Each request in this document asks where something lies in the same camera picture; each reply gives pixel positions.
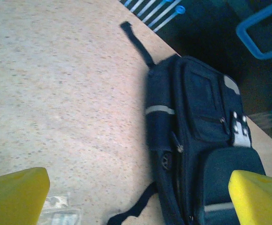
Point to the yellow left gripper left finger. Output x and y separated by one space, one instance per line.
14 199

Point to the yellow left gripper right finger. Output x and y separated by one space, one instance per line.
258 201

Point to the navy blue backpack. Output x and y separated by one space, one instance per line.
197 117

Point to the small clear stationery packet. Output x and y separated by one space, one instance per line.
61 211

